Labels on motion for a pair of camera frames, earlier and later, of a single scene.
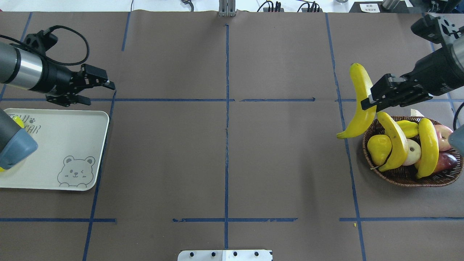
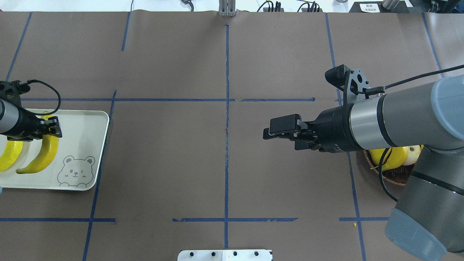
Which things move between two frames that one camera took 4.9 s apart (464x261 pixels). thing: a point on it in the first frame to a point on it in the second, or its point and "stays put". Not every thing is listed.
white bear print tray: [70, 144] stays put
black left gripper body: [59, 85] to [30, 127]
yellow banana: [362, 119] to [50, 145]
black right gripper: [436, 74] to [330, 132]
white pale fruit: [414, 152] stays put
